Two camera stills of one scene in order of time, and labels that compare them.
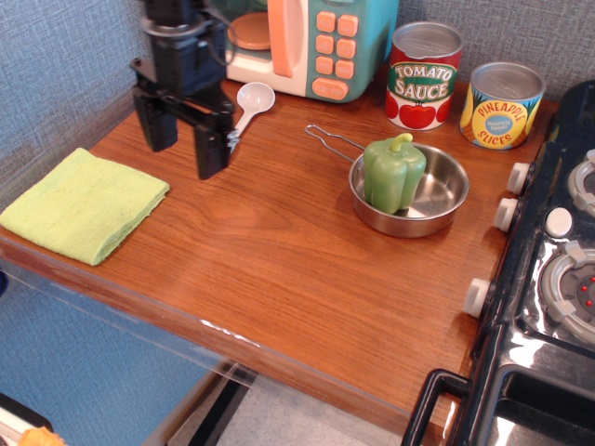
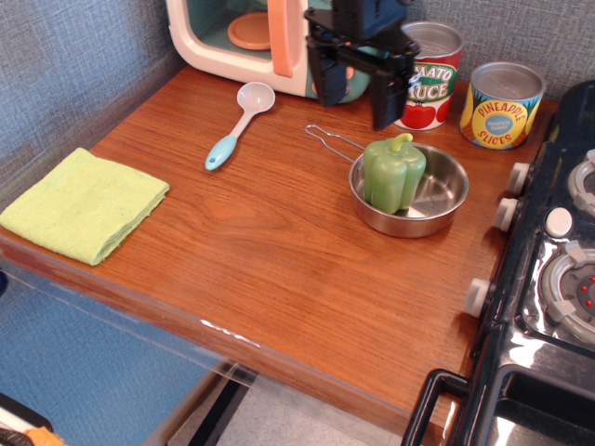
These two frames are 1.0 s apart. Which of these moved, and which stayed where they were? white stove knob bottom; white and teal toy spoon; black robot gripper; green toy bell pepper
Moved: black robot gripper
Stayed: white stove knob bottom; white and teal toy spoon; green toy bell pepper
